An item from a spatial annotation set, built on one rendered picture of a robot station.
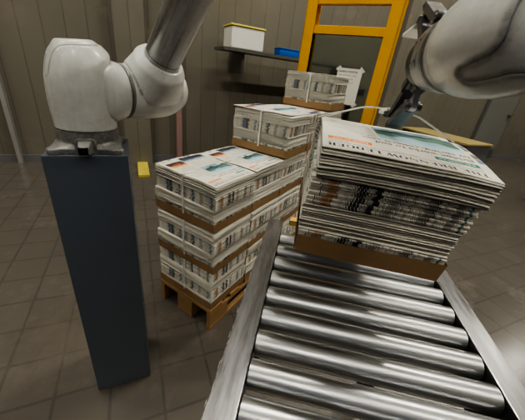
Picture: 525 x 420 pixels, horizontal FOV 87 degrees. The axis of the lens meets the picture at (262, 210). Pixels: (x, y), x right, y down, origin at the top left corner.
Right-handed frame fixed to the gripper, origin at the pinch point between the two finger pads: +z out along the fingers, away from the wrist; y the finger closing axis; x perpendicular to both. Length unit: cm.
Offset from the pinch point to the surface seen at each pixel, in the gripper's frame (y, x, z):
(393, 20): -55, 28, 179
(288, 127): 22, -26, 87
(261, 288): 50, -18, -13
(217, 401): 52, -20, -39
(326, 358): 51, -3, -26
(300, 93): 3, -26, 150
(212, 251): 76, -45, 38
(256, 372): 52, -15, -32
